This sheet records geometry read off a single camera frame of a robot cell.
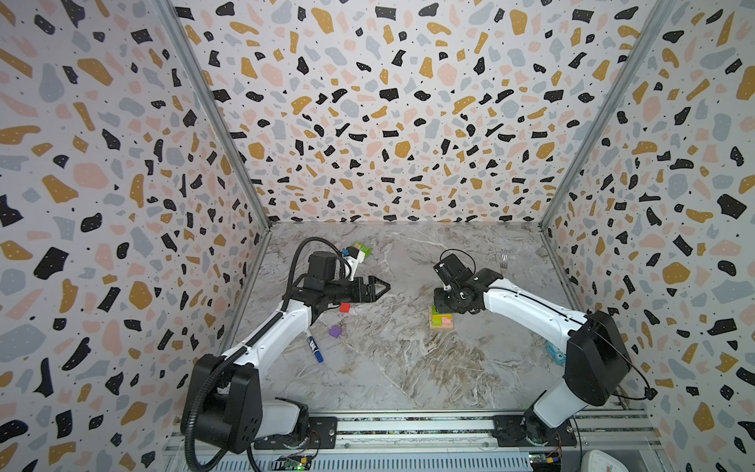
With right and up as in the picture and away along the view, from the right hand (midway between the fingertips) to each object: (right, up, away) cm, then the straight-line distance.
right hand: (435, 298), depth 86 cm
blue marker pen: (-36, -15, +1) cm, 39 cm away
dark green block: (+5, -6, +6) cm, 10 cm away
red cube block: (-29, -4, +10) cm, 31 cm away
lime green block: (+1, -8, +5) cm, 10 cm away
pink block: (+4, -8, +6) cm, 11 cm away
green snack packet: (-23, +14, +27) cm, 38 cm away
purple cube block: (-31, -11, +5) cm, 33 cm away
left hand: (-16, +5, -6) cm, 18 cm away
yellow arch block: (-1, -2, -8) cm, 8 cm away
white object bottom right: (+35, -35, -18) cm, 53 cm away
